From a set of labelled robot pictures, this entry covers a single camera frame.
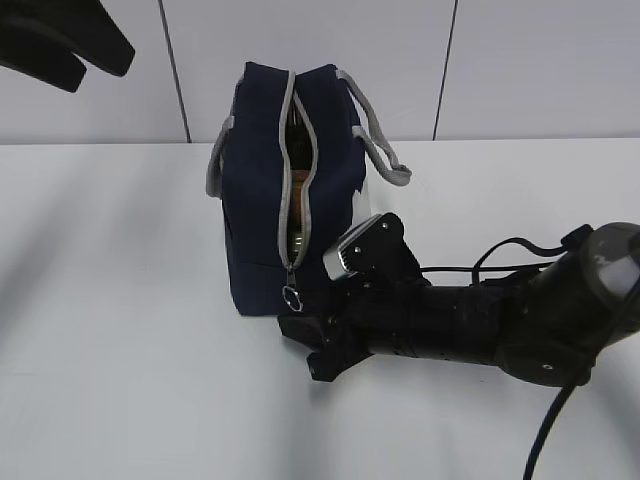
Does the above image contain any green lidded glass container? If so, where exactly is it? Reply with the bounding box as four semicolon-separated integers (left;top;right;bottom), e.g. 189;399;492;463
289;231;304;259

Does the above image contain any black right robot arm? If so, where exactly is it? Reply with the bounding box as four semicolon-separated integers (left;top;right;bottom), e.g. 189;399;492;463
278;213;639;387

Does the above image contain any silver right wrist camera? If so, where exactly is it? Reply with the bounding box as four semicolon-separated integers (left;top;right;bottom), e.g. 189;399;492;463
322;211;434;289

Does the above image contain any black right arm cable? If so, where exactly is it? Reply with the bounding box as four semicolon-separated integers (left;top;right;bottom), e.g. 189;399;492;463
472;224;596;480

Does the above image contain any navy blue lunch bag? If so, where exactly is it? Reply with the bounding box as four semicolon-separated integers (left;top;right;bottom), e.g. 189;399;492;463
206;62;411;316

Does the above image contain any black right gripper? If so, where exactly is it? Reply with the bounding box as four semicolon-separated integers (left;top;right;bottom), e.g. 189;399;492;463
278;281;504;382

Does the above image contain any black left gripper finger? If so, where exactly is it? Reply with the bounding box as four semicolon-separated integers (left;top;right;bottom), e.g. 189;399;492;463
1;17;86;93
84;0;137;79

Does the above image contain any brown bread roll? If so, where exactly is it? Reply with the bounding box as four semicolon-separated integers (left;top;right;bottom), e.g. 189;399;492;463
288;169;310;234

